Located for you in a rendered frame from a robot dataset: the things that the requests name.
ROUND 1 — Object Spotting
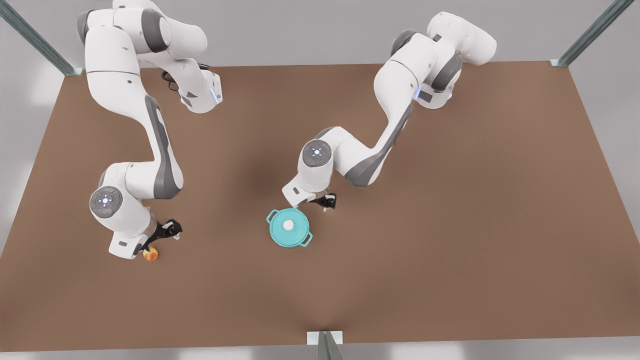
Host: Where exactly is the black cable loop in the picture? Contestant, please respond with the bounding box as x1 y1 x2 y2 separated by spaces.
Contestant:
160 62 211 92

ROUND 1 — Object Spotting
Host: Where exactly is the silver frame post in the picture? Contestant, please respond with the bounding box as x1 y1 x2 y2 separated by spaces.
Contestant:
549 0 636 68
0 0 84 77
306 330 345 360

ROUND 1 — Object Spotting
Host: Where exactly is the teal lid with white knob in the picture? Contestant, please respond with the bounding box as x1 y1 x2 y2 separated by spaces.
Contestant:
270 208 310 247

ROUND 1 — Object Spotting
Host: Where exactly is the teal pot with handles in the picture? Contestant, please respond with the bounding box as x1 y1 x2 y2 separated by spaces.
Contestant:
266 207 314 249

